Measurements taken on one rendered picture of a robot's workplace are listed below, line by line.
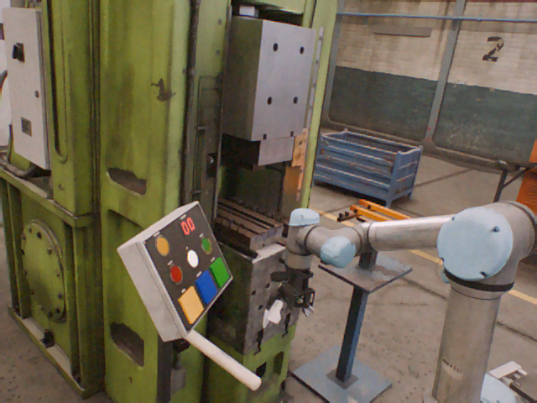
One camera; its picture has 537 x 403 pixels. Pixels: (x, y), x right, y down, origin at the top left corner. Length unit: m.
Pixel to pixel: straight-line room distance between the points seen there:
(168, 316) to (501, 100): 8.42
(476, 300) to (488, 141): 8.41
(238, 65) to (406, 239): 0.85
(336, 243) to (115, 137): 1.06
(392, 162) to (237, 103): 3.91
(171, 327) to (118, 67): 1.01
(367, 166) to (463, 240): 4.70
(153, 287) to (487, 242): 0.77
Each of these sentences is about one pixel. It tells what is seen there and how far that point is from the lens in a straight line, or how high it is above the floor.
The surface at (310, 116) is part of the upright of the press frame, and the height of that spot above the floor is 1.41.
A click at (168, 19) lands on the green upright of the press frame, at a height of 1.73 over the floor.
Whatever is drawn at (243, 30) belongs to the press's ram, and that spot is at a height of 1.73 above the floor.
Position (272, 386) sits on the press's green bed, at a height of 0.14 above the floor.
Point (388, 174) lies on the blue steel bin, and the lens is 5.36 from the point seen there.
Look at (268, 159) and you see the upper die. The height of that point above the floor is 1.29.
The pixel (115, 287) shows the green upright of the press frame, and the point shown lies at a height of 0.62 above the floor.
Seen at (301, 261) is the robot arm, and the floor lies 1.16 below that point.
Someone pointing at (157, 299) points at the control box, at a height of 1.05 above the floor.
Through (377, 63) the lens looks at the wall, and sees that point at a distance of 10.25.
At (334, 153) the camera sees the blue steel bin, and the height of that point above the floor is 0.51.
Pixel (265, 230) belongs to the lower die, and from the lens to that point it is 1.74.
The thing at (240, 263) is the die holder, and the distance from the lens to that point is 1.71.
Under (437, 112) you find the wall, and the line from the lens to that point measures 9.51.
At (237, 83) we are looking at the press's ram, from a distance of 1.56.
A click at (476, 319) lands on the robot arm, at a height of 1.27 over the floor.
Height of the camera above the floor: 1.68
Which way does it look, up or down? 20 degrees down
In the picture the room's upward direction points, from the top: 7 degrees clockwise
